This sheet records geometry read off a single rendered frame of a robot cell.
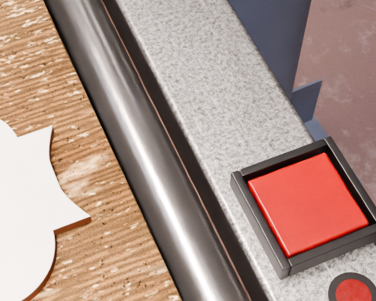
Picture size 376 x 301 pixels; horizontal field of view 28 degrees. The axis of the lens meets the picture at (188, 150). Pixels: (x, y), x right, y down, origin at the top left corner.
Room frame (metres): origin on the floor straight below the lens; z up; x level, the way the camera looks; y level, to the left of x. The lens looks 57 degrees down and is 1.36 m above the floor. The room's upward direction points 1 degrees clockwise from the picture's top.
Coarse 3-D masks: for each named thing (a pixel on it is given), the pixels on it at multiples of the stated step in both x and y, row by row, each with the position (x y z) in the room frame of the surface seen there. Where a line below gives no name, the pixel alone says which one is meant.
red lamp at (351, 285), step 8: (352, 280) 0.19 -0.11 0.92; (344, 288) 0.18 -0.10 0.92; (352, 288) 0.18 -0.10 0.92; (360, 288) 0.18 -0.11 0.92; (368, 288) 0.18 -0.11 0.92; (336, 296) 0.18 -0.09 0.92; (344, 296) 0.18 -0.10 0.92; (352, 296) 0.18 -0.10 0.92; (360, 296) 0.18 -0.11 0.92; (368, 296) 0.18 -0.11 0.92
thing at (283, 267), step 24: (312, 144) 0.28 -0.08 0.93; (264, 168) 0.26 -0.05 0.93; (336, 168) 0.26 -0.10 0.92; (240, 192) 0.24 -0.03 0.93; (360, 192) 0.24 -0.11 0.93; (264, 240) 0.21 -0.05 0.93; (336, 240) 0.21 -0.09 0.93; (360, 240) 0.21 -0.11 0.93; (288, 264) 0.19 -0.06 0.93; (312, 264) 0.19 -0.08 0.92
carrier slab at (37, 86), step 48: (0, 0) 0.40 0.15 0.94; (0, 48) 0.35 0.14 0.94; (48, 48) 0.35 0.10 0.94; (0, 96) 0.31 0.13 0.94; (48, 96) 0.31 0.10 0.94; (96, 144) 0.27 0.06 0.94; (96, 192) 0.24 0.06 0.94; (96, 240) 0.20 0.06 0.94; (144, 240) 0.20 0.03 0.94; (48, 288) 0.17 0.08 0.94; (96, 288) 0.17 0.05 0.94; (144, 288) 0.17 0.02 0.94
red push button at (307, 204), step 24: (288, 168) 0.26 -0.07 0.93; (312, 168) 0.26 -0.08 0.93; (264, 192) 0.24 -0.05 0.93; (288, 192) 0.24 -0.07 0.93; (312, 192) 0.24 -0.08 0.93; (336, 192) 0.24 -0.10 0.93; (264, 216) 0.23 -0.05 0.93; (288, 216) 0.22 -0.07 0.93; (312, 216) 0.22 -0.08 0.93; (336, 216) 0.22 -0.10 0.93; (360, 216) 0.23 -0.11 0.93; (288, 240) 0.21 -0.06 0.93; (312, 240) 0.21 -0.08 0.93
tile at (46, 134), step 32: (0, 128) 0.28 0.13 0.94; (0, 160) 0.25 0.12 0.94; (32, 160) 0.25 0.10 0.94; (0, 192) 0.23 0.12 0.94; (32, 192) 0.23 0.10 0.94; (0, 224) 0.21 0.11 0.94; (32, 224) 0.21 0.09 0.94; (64, 224) 0.21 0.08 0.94; (0, 256) 0.19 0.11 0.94; (32, 256) 0.19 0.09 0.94; (0, 288) 0.17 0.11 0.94; (32, 288) 0.17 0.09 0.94
